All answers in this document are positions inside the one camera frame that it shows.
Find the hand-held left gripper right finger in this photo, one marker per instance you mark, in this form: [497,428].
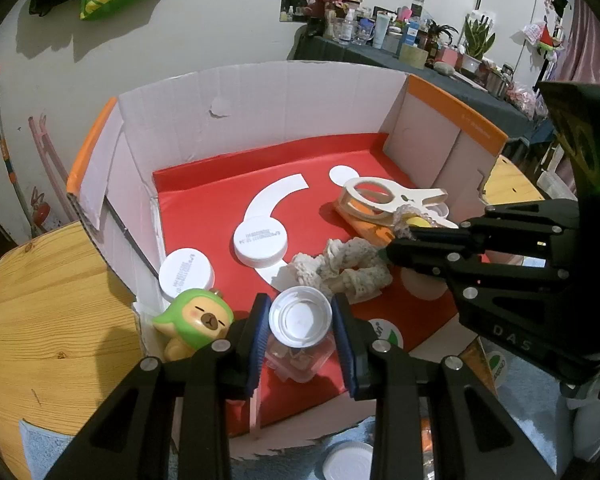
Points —
[342,350]

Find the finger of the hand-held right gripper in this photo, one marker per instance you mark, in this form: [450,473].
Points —
[520,227]
[480,275]

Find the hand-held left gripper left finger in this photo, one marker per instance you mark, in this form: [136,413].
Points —
[260,350]

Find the clear plastic box of trinkets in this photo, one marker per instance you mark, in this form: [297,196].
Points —
[300,360]

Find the white cap with green label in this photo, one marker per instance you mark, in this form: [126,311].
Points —
[387,332]

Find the pink clothes peg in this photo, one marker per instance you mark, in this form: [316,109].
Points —
[255,410]

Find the yellow bottle cap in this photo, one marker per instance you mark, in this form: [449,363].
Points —
[420,221]

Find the orange and white cardboard box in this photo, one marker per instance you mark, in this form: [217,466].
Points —
[280,110]

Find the yellow and green toy figure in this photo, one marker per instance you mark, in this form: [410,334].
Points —
[197,317]

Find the cream lace scrunchie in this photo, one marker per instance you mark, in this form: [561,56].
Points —
[340,265]

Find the large cream clothes peg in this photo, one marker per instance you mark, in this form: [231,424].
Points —
[390,197]

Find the orange foil packet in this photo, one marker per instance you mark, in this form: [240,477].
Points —
[426,435]

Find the orange plastic item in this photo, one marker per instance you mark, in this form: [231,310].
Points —
[367,227]

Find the person's white clothing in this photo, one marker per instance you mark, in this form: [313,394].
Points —
[580,425]

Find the dark cloth covered counter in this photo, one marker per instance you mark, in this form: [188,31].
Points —
[430,80]

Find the red and green decoration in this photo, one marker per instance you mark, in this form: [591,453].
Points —
[547,37]

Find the potted snake plant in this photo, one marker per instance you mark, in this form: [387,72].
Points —
[477,35]

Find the pink curtain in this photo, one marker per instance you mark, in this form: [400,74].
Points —
[595,45]

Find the dark leafy plant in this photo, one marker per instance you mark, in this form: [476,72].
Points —
[442,30]

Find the white cabinet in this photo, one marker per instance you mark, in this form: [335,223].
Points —
[510,5]

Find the cluster of bottles and jars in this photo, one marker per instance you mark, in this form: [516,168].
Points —
[385,27]

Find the blue fluffy towel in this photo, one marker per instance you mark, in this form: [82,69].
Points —
[40,450]

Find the pink sticks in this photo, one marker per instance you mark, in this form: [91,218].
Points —
[47,155]

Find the pole with orange tip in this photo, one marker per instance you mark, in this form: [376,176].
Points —
[7,150]

